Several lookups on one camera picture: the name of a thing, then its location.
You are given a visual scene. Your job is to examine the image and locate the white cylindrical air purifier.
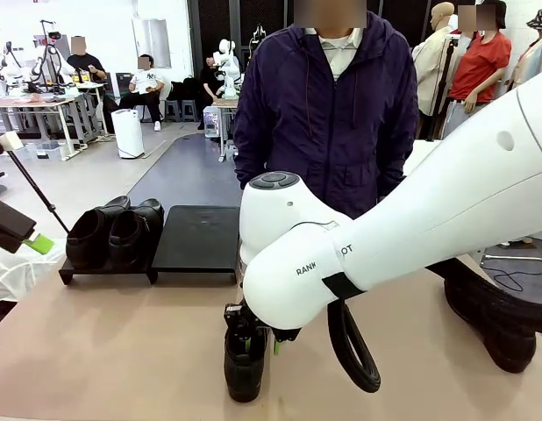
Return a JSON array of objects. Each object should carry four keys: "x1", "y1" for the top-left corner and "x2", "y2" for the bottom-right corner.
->
[{"x1": 110, "y1": 108, "x2": 146, "y2": 160}]

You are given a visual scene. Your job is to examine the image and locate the mannequin in beige jacket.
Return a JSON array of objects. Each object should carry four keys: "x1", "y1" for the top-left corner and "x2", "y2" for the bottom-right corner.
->
[{"x1": 410, "y1": 1, "x2": 459, "y2": 118}]

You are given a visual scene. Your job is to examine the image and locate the grey workbench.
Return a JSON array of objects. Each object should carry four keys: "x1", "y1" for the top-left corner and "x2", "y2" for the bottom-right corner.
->
[{"x1": 0, "y1": 95, "x2": 89, "y2": 161}]

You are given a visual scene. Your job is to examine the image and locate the black floor box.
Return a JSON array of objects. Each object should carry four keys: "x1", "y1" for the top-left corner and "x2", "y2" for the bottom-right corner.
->
[{"x1": 0, "y1": 300, "x2": 19, "y2": 333}]

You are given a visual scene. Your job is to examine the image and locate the clear plastic storage box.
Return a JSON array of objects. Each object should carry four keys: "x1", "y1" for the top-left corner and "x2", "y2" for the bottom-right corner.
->
[{"x1": 33, "y1": 140, "x2": 64, "y2": 162}]

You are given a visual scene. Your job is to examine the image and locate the white translucent plastic cover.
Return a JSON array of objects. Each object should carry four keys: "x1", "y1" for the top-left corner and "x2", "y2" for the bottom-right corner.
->
[{"x1": 0, "y1": 236, "x2": 68, "y2": 308}]

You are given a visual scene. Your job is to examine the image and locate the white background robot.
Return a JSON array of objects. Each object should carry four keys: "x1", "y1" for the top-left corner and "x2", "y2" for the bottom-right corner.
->
[
  {"x1": 0, "y1": 41, "x2": 25, "y2": 96},
  {"x1": 212, "y1": 38, "x2": 242, "y2": 100}
]

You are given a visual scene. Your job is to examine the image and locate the figure in red shirt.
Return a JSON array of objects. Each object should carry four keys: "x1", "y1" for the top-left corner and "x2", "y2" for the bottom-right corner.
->
[{"x1": 441, "y1": 0, "x2": 514, "y2": 128}]

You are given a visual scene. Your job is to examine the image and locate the person's left forearm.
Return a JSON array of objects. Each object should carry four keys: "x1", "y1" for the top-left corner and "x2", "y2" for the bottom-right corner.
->
[{"x1": 375, "y1": 139, "x2": 416, "y2": 205}]

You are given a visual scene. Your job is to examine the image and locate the person in purple hoodie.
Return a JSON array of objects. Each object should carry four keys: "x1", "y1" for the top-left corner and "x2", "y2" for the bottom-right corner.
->
[{"x1": 232, "y1": 8, "x2": 420, "y2": 220}]

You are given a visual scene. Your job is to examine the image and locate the white square box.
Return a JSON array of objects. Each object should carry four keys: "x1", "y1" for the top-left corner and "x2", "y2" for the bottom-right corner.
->
[{"x1": 0, "y1": 124, "x2": 25, "y2": 155}]

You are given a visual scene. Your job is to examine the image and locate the black tripod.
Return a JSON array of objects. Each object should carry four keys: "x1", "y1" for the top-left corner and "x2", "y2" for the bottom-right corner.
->
[{"x1": 5, "y1": 148, "x2": 71, "y2": 234}]

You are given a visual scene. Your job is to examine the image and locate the seated person in white shirt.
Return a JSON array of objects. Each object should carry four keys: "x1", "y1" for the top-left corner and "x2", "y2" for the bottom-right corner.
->
[{"x1": 118, "y1": 53, "x2": 168, "y2": 132}]

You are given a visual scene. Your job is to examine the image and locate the black plain leather dress shoe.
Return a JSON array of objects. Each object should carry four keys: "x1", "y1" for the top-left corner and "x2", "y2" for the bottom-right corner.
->
[
  {"x1": 223, "y1": 326, "x2": 271, "y2": 403},
  {"x1": 444, "y1": 262, "x2": 538, "y2": 375}
]

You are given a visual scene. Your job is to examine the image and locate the white framed wall panel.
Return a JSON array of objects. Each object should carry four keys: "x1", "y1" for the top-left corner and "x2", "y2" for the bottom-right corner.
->
[{"x1": 131, "y1": 18, "x2": 173, "y2": 70}]

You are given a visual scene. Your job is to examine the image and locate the computer case with coloured lights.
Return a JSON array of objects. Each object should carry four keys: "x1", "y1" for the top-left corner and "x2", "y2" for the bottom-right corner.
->
[{"x1": 203, "y1": 106, "x2": 223, "y2": 139}]

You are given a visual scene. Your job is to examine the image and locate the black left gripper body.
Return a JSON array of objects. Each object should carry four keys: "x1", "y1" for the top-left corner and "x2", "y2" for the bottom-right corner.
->
[{"x1": 0, "y1": 196, "x2": 39, "y2": 254}]

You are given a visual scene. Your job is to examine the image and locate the black stand pole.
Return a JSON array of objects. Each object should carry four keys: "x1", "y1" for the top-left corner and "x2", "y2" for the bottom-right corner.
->
[{"x1": 431, "y1": 37, "x2": 457, "y2": 141}]

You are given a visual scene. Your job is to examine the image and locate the person's right forearm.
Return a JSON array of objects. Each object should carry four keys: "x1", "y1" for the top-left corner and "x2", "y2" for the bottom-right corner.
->
[{"x1": 233, "y1": 131, "x2": 268, "y2": 190}]

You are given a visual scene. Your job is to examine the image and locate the black braided cable sleeve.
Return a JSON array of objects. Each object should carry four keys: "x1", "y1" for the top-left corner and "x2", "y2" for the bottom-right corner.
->
[{"x1": 326, "y1": 253, "x2": 542, "y2": 395}]

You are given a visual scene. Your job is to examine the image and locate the white robot with black cables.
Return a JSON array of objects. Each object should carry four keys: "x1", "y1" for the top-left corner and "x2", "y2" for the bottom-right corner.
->
[{"x1": 32, "y1": 18, "x2": 79, "y2": 96}]

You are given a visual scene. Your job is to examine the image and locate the mannequin with bucket hat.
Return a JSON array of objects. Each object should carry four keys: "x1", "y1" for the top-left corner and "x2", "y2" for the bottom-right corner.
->
[{"x1": 510, "y1": 7, "x2": 542, "y2": 89}]

